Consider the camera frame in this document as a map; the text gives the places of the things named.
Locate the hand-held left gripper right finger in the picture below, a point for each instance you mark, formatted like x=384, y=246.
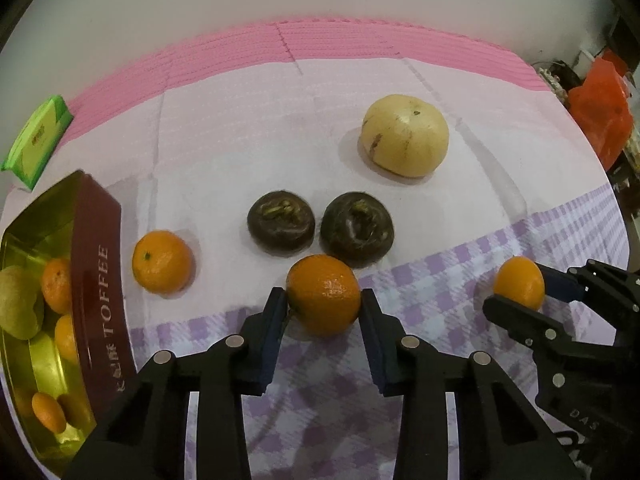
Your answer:
x=377, y=345

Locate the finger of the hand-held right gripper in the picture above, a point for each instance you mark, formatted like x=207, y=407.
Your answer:
x=562, y=285
x=525, y=325

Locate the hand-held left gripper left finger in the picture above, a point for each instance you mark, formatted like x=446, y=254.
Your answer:
x=272, y=340

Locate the smooth tangerine with stem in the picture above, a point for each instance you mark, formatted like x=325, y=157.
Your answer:
x=520, y=282

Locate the large rough tangerine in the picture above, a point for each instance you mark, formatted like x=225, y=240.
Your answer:
x=324, y=294

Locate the dark brown mangosteen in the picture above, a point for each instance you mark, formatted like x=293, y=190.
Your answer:
x=281, y=222
x=357, y=235

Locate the small tangerine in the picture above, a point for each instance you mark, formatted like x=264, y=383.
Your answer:
x=161, y=261

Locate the dark red tin box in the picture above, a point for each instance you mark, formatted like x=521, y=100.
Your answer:
x=95, y=310

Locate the yellow melon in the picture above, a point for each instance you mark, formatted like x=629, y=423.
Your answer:
x=404, y=135

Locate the green pear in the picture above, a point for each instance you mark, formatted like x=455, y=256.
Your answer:
x=17, y=302

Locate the orange plastic bag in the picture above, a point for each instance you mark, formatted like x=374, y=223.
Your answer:
x=602, y=110

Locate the pink and purple checked tablecloth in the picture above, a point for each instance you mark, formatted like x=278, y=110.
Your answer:
x=225, y=125

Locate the green tissue pack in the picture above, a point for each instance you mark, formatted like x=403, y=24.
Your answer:
x=37, y=140

